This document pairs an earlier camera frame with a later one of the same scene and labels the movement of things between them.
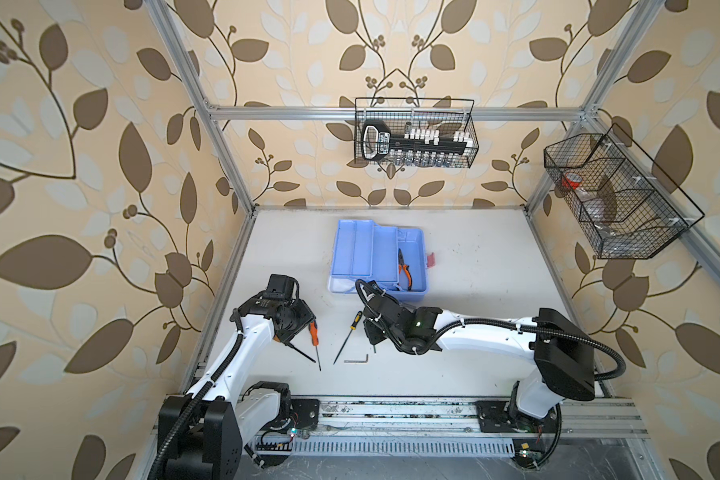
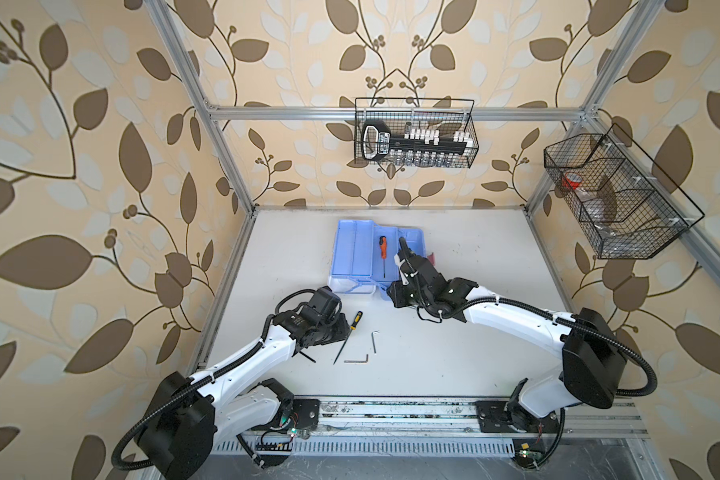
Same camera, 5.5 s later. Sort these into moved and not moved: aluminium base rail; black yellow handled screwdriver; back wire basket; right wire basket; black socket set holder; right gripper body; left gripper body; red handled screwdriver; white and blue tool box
Moved: right gripper body; red handled screwdriver; left gripper body
Not moved: white and blue tool box; back wire basket; black socket set holder; black yellow handled screwdriver; right wire basket; aluminium base rail
